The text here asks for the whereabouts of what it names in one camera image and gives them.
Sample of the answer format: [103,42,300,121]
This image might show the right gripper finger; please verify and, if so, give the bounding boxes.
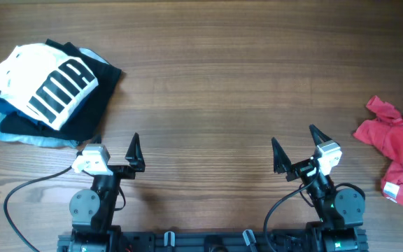
[309,124,332,146]
[271,137,292,174]

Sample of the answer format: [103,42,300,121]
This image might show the red printed t-shirt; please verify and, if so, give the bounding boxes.
[353,96,403,206]

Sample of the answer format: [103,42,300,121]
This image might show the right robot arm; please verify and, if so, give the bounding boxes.
[263,125,368,251]

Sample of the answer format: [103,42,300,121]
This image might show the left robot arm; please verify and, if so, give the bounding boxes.
[57,133,146,252]

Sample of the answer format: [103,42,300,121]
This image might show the black folded garment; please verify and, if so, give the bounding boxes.
[0,39,122,141]

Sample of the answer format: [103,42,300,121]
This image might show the white folded shirt black letters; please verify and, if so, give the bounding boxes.
[0,43,99,130]

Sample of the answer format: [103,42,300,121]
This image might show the dark blue folded garment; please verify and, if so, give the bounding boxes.
[0,96,90,125]

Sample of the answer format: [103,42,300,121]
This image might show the light blue folded garment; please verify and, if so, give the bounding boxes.
[0,56,108,148]

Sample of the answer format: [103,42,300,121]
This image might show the right black cable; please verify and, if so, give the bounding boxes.
[263,164,366,242]

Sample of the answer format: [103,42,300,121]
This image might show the black cable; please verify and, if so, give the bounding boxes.
[3,164,73,252]
[263,164,366,242]

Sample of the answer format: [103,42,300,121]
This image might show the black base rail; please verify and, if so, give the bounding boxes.
[57,229,369,252]

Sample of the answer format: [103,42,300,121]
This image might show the left black cable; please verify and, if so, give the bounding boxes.
[3,164,73,252]

